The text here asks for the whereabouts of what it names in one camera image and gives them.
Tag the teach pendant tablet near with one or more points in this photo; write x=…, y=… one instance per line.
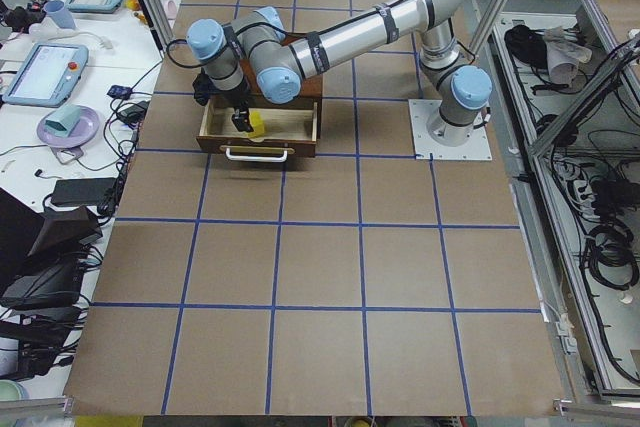
x=48, y=76

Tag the wooden drawer with white handle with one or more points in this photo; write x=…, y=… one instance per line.
x=290, y=129

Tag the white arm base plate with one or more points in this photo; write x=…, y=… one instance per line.
x=434, y=139

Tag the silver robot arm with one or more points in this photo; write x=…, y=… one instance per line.
x=464, y=88

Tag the teal box on plate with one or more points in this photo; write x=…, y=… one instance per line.
x=63, y=120

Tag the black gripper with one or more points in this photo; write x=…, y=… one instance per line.
x=236, y=96

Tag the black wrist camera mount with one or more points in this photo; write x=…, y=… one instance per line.
x=203, y=88

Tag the light blue cup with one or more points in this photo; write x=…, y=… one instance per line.
x=58, y=12

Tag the purple plate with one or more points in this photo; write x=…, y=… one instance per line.
x=83, y=132

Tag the yellow block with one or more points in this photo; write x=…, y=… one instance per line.
x=257, y=124

